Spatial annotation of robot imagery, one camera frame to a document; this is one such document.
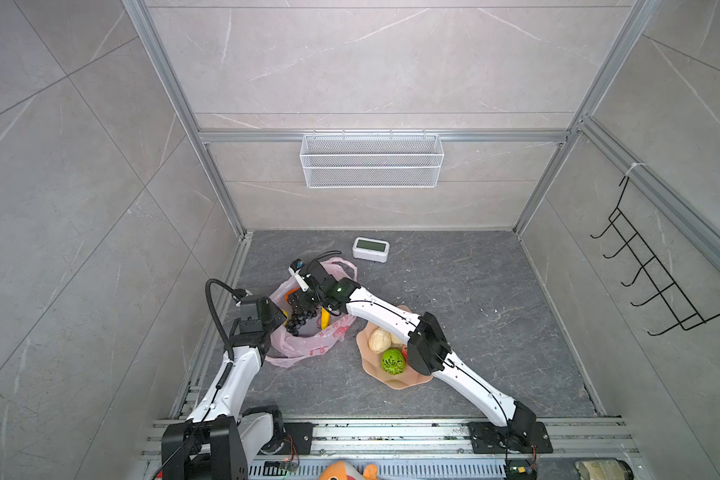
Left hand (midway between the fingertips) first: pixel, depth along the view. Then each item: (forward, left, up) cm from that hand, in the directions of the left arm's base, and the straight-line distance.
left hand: (272, 303), depth 87 cm
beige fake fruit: (-11, -31, -3) cm, 34 cm away
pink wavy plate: (-16, -29, -7) cm, 34 cm away
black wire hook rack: (-14, -93, +24) cm, 97 cm away
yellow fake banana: (-1, -15, -8) cm, 17 cm away
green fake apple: (-17, -35, -3) cm, 39 cm away
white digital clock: (+25, -31, -6) cm, 40 cm away
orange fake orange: (+1, -5, +3) cm, 6 cm away
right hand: (+6, -6, -4) cm, 10 cm away
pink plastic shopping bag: (-13, -6, -3) cm, 15 cm away
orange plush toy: (-41, -22, -3) cm, 46 cm away
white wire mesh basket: (+44, -21, +20) cm, 52 cm away
